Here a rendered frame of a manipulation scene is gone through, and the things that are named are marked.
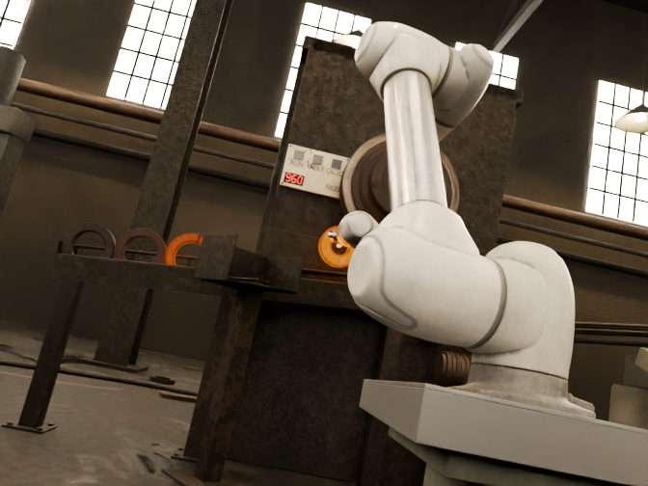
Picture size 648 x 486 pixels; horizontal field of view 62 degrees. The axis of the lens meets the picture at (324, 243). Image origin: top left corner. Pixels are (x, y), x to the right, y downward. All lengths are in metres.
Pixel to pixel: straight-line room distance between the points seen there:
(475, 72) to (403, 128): 0.31
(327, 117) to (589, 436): 1.81
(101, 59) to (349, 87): 7.34
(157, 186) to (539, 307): 4.12
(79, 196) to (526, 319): 8.15
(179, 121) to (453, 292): 4.28
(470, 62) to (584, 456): 0.85
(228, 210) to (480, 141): 6.21
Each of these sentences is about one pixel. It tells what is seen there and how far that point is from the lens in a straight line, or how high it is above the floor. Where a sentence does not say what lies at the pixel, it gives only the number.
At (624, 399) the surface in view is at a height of 0.48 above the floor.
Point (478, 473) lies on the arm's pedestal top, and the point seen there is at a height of 0.32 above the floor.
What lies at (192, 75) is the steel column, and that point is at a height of 2.57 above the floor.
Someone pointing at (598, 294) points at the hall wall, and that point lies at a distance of 9.80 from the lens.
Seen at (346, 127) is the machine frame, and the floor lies 1.38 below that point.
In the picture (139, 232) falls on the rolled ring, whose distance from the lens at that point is 2.08.
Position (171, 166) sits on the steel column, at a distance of 4.80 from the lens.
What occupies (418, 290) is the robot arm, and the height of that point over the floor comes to 0.55.
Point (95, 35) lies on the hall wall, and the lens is 9.69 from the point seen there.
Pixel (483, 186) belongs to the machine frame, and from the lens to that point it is 2.42.
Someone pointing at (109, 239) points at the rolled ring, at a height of 0.68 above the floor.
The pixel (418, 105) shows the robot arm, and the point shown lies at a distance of 1.11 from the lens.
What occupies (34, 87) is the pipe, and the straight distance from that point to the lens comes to 8.67.
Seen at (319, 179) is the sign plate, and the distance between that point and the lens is 2.22.
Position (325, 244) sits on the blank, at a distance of 1.96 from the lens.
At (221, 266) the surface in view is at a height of 0.62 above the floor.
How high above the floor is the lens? 0.43
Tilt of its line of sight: 12 degrees up
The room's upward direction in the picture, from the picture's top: 12 degrees clockwise
